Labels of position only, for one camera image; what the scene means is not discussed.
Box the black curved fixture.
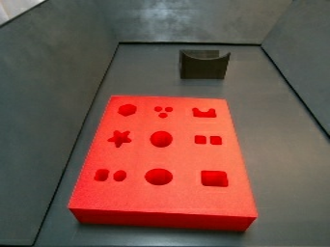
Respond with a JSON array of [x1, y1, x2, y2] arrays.
[[179, 50, 231, 79]]

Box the red shape sorter block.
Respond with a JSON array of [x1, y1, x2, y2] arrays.
[[68, 96, 257, 232]]

